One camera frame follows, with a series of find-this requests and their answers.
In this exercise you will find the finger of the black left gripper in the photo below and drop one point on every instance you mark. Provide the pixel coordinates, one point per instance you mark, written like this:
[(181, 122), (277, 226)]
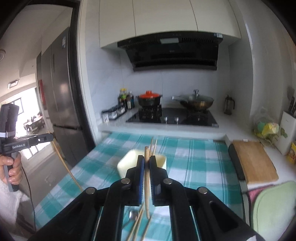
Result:
[(42, 138)]

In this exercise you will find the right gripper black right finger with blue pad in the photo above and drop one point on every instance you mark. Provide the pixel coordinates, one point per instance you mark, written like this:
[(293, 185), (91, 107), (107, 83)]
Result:
[(196, 214)]

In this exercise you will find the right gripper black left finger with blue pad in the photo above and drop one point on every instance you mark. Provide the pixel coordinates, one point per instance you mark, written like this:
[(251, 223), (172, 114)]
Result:
[(97, 214)]

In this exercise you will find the wooden chopstick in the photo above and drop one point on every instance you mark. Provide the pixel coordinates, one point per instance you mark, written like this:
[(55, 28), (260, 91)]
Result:
[(66, 167), (135, 223), (146, 180)]

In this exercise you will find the person's left hand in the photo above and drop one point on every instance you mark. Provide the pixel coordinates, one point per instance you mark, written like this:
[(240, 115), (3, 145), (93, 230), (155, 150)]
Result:
[(15, 173)]

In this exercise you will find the metal spoon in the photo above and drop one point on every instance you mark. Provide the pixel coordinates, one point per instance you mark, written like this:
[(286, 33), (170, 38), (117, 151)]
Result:
[(133, 216)]

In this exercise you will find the wooden chopstick on cloth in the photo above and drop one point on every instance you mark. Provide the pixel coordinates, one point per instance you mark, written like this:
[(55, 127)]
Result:
[(135, 223)]

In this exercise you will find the teal checkered tablecloth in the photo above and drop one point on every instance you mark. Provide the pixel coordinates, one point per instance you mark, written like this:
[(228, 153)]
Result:
[(193, 163)]

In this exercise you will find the stainless steel refrigerator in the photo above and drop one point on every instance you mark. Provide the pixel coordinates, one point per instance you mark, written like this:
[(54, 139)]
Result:
[(59, 100)]

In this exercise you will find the cream utensil holder box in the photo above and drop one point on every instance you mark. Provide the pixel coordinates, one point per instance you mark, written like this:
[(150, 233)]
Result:
[(130, 161)]

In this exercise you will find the small white spice jar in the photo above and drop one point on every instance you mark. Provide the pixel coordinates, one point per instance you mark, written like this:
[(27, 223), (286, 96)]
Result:
[(105, 116)]

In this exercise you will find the wooden cutting board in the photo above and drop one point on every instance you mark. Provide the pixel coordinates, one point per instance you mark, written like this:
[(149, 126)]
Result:
[(251, 162)]

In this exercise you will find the light green cutting board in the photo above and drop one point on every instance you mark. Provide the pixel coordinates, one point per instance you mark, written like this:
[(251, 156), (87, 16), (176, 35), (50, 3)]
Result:
[(273, 210)]

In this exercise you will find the spice rack with jars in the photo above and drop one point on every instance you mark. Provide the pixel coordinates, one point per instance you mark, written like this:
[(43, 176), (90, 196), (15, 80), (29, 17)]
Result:
[(116, 112)]

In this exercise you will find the black gas stove top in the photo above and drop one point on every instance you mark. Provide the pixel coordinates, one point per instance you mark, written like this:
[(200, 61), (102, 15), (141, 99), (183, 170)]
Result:
[(174, 116)]

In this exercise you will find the sauce bottles group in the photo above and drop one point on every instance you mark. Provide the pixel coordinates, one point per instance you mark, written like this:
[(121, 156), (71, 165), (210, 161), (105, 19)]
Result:
[(126, 98)]

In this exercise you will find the plastic bag with yellow items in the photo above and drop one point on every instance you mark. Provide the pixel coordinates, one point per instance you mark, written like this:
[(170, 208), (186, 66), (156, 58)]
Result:
[(266, 128)]

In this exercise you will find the yellow cup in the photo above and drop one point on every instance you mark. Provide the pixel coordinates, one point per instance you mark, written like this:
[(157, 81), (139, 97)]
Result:
[(291, 157)]

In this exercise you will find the wok with glass lid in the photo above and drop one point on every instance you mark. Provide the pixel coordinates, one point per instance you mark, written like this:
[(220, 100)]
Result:
[(195, 101)]

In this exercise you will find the glass french press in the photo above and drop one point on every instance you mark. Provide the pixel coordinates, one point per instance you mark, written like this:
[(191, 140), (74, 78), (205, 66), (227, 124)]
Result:
[(229, 105)]

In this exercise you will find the white knife block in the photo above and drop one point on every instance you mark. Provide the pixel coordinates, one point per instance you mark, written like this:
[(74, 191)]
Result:
[(286, 134)]

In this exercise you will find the black pot red lid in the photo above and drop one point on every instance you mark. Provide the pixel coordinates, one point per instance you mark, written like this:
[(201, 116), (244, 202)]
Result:
[(149, 99)]

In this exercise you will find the white upper cabinets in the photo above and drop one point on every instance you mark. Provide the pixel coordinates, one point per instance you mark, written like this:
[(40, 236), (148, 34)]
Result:
[(120, 20)]

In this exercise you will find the black range hood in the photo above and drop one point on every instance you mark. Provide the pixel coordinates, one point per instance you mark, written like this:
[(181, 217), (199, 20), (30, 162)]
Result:
[(179, 49)]

